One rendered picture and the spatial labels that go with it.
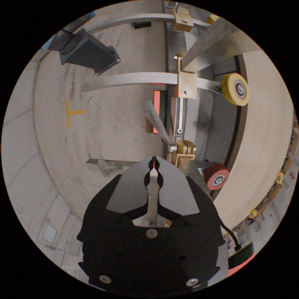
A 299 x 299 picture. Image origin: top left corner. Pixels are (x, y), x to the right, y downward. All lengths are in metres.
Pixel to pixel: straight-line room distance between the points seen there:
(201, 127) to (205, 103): 0.12
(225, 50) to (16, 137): 2.67
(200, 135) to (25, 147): 2.82
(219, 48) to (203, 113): 0.42
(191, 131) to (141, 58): 0.92
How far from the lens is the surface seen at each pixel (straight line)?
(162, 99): 0.39
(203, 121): 0.54
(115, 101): 1.17
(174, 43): 0.47
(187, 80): 0.28
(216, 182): 0.33
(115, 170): 0.31
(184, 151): 0.27
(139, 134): 1.18
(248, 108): 0.30
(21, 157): 2.67
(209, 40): 0.15
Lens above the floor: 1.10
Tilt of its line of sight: 63 degrees down
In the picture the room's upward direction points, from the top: 175 degrees counter-clockwise
